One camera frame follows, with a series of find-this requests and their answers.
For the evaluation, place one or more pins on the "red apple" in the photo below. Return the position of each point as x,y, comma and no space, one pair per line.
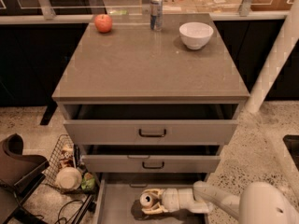
103,23

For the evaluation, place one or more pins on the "orange soda can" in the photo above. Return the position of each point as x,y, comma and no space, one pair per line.
146,200

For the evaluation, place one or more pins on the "black chair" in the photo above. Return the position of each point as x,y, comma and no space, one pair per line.
20,175

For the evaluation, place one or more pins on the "black wire basket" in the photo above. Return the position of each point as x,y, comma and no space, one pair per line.
55,168

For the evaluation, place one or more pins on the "middle grey drawer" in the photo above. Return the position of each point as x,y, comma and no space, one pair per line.
152,159

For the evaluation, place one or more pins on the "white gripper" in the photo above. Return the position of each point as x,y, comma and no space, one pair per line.
170,200

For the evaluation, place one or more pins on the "white ceramic bowl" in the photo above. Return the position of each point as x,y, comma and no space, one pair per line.
195,35

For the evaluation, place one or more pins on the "brown snack package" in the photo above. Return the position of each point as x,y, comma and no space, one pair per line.
66,157

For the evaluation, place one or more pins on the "blue silver energy drink can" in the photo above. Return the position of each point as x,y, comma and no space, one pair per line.
156,15

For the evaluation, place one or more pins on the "green snack bag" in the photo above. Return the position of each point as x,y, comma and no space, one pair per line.
88,182

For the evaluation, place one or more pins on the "bottom grey drawer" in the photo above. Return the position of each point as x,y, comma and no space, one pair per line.
118,198

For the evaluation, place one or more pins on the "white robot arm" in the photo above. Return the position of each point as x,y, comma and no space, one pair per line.
259,203

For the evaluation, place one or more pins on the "white lidded cup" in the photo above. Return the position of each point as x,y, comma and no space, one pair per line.
68,178

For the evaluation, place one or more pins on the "top grey drawer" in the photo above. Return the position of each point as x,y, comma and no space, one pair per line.
153,124

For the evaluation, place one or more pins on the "grey drawer cabinet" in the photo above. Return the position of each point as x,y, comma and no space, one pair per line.
136,65

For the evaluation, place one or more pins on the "white diagonal post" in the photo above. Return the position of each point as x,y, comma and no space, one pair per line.
278,55

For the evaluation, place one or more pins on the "grey drawer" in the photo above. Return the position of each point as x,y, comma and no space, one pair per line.
153,124
152,159
118,198

